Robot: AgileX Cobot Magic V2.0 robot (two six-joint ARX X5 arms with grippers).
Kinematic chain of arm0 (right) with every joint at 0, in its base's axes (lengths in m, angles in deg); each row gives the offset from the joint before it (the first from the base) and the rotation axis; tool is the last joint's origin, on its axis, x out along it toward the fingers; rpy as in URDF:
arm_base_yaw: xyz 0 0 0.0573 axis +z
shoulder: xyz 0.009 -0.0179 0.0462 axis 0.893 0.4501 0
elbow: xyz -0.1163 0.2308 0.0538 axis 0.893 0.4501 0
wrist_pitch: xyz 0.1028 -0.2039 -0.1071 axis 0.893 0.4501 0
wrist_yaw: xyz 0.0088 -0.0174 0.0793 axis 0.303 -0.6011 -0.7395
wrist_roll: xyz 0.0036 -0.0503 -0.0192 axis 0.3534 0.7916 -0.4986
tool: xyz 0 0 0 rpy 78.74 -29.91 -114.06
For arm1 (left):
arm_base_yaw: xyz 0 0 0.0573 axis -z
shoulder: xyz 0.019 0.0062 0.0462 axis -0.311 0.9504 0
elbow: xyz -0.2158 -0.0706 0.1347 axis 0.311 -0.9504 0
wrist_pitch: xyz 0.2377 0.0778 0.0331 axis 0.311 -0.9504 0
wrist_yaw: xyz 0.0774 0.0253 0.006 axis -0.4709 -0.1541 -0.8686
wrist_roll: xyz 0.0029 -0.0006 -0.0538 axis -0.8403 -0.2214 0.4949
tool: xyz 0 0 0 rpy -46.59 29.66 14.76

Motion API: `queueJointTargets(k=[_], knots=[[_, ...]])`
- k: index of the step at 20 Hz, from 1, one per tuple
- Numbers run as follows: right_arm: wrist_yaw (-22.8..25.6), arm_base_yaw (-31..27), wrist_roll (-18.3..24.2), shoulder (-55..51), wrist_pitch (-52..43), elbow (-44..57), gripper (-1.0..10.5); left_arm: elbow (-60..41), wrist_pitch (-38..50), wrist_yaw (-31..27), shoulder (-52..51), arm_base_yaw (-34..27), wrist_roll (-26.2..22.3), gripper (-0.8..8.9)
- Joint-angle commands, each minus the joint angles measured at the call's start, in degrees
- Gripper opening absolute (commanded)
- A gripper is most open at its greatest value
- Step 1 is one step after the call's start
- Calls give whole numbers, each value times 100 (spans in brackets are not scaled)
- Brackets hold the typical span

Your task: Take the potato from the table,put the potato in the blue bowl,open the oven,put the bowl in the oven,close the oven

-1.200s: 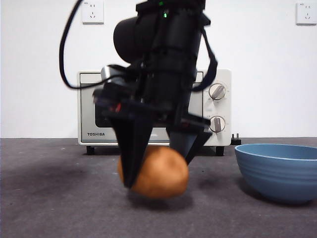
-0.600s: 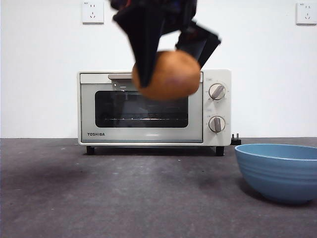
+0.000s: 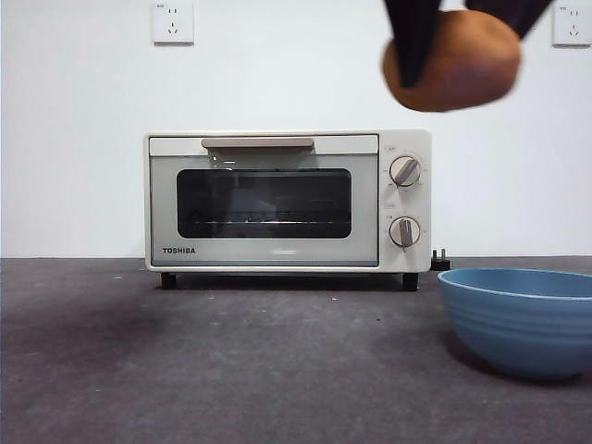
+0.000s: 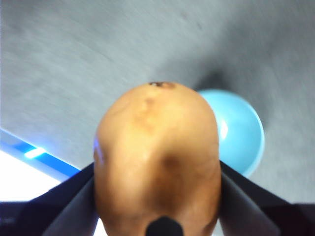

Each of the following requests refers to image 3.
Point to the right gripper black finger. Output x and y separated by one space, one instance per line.
414 37
522 14

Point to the brown potato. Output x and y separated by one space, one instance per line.
462 69

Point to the blue ribbed bowl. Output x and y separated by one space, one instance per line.
518 333

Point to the cream Toshiba toaster oven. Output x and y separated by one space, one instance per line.
407 203

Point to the round beige temperature knob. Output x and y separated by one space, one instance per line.
405 171

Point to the round beige timer knob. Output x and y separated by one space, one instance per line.
404 231

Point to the black power plug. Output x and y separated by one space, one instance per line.
440 263

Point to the white wall socket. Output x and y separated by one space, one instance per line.
573 28
174 23

